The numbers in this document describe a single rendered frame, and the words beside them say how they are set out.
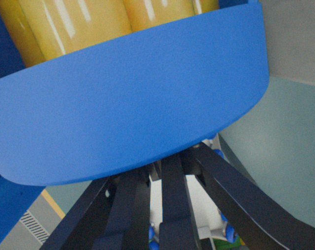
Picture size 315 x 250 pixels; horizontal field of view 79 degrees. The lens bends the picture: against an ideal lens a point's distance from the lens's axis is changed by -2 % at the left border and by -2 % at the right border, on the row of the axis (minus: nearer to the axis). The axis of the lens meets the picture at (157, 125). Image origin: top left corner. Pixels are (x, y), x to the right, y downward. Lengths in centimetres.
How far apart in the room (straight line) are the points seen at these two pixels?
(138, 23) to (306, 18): 48
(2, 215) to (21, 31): 51
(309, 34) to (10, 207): 86
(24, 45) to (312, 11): 55
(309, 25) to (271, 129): 114
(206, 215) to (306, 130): 136
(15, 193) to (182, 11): 61
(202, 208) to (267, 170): 131
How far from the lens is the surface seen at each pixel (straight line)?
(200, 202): 55
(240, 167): 108
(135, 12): 18
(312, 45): 61
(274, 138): 170
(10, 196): 66
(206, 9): 24
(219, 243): 72
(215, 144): 46
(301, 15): 61
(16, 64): 31
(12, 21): 22
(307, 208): 229
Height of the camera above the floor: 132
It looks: 69 degrees down
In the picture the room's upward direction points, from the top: 180 degrees clockwise
